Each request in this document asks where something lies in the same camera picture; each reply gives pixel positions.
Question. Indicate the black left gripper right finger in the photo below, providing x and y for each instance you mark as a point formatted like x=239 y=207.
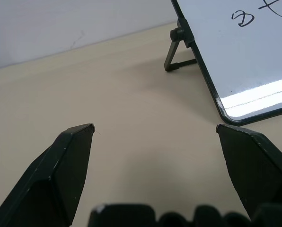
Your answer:
x=254 y=170

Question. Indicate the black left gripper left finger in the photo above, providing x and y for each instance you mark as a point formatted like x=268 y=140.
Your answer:
x=53 y=175

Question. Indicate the white whiteboard with black frame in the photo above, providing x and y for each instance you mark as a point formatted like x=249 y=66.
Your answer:
x=240 y=56

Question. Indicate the black whiteboard stand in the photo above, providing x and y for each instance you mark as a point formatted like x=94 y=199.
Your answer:
x=176 y=40

